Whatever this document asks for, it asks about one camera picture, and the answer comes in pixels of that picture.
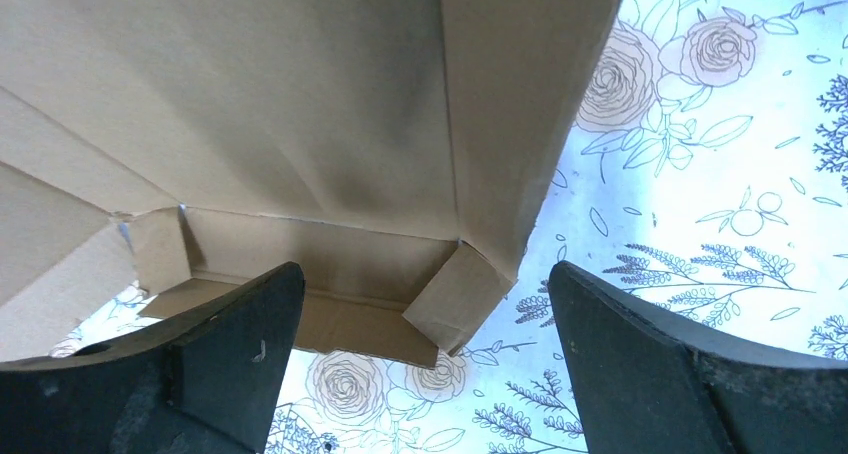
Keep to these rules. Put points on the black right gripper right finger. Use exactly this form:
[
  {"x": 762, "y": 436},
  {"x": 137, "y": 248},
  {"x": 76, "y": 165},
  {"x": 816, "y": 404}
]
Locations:
[{"x": 646, "y": 380}]

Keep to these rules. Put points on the brown cardboard box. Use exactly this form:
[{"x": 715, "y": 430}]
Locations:
[{"x": 398, "y": 150}]

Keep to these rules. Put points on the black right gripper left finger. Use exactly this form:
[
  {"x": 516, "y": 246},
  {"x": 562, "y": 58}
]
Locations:
[{"x": 204, "y": 381}]

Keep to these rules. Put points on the floral patterned table mat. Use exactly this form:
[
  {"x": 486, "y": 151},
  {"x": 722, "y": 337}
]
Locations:
[{"x": 731, "y": 214}]

